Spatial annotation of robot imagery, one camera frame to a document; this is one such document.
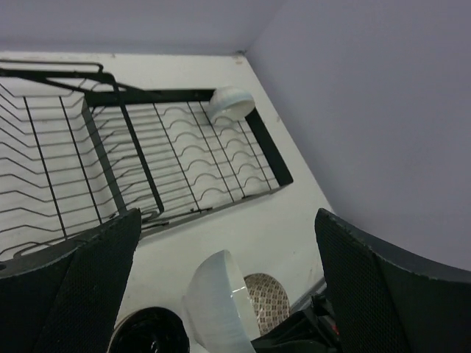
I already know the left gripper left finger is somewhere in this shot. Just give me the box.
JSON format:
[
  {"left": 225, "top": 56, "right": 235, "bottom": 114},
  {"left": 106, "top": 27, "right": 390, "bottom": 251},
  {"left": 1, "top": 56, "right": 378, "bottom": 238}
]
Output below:
[{"left": 1, "top": 209, "right": 141, "bottom": 352}]

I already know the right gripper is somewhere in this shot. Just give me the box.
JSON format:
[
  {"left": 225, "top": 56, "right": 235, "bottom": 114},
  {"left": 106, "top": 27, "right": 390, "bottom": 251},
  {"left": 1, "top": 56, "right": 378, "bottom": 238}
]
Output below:
[{"left": 252, "top": 293, "right": 341, "bottom": 352}]

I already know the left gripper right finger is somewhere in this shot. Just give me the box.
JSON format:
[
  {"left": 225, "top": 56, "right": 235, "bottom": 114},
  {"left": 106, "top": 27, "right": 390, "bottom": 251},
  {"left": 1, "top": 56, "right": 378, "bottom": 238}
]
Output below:
[{"left": 314, "top": 208, "right": 470, "bottom": 352}]

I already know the brown patterned bowl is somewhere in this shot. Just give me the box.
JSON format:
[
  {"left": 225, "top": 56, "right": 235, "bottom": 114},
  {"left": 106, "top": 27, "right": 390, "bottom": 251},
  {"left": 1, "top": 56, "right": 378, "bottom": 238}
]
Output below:
[{"left": 244, "top": 273, "right": 290, "bottom": 335}]

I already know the tan black bowl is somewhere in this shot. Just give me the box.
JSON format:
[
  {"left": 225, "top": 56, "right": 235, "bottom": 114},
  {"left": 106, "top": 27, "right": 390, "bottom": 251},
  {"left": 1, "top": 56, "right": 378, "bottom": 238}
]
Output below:
[{"left": 107, "top": 307, "right": 190, "bottom": 353}]

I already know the white bowl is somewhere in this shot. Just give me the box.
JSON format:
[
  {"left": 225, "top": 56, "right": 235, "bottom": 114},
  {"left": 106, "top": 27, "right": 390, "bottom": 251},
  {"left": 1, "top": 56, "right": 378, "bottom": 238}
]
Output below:
[
  {"left": 183, "top": 249, "right": 261, "bottom": 352},
  {"left": 208, "top": 86, "right": 255, "bottom": 122}
]

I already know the white bowl back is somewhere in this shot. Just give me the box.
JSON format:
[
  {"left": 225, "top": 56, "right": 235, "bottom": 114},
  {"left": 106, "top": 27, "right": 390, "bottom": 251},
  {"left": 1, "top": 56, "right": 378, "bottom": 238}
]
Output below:
[{"left": 208, "top": 86, "right": 255, "bottom": 122}]

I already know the black wire dish rack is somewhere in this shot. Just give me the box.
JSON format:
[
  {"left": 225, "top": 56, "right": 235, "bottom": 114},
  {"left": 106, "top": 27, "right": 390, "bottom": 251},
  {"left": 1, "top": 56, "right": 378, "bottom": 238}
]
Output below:
[{"left": 1, "top": 59, "right": 293, "bottom": 261}]

